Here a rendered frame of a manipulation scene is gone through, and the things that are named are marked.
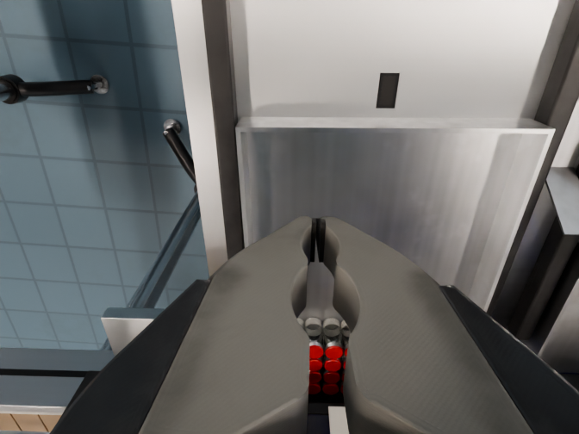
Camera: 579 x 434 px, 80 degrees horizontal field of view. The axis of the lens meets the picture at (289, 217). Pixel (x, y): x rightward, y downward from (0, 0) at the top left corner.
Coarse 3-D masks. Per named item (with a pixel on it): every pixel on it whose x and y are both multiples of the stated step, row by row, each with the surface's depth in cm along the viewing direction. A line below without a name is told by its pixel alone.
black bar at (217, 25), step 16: (208, 0) 26; (224, 0) 26; (208, 16) 26; (224, 16) 26; (208, 32) 27; (224, 32) 27; (208, 48) 27; (224, 48) 27; (208, 64) 28; (224, 64) 28; (224, 80) 28; (224, 96) 29; (224, 112) 30; (224, 128) 30; (224, 144) 31; (224, 160) 32; (224, 176) 33; (224, 192) 33; (224, 208) 34; (240, 208) 34; (224, 224) 35; (240, 224) 35; (240, 240) 36
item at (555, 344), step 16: (576, 256) 36; (576, 272) 36; (560, 288) 38; (576, 288) 40; (560, 304) 38; (576, 304) 41; (544, 320) 40; (560, 320) 43; (576, 320) 43; (544, 336) 40; (560, 336) 44; (576, 336) 44; (544, 352) 46; (560, 352) 46; (576, 352) 45; (560, 368) 47; (576, 368) 47
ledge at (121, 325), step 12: (108, 312) 46; (120, 312) 46; (132, 312) 46; (144, 312) 46; (156, 312) 46; (108, 324) 46; (120, 324) 46; (132, 324) 46; (144, 324) 45; (108, 336) 47; (120, 336) 47; (132, 336) 47; (120, 348) 48
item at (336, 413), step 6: (330, 408) 35; (336, 408) 35; (342, 408) 35; (330, 414) 34; (336, 414) 34; (342, 414) 34; (330, 420) 34; (336, 420) 34; (342, 420) 34; (330, 426) 33; (336, 426) 33; (342, 426) 33; (330, 432) 33; (336, 432) 33; (342, 432) 33; (348, 432) 33
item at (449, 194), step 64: (256, 128) 29; (320, 128) 29; (384, 128) 29; (448, 128) 28; (512, 128) 28; (256, 192) 35; (320, 192) 35; (384, 192) 35; (448, 192) 35; (512, 192) 33; (448, 256) 39
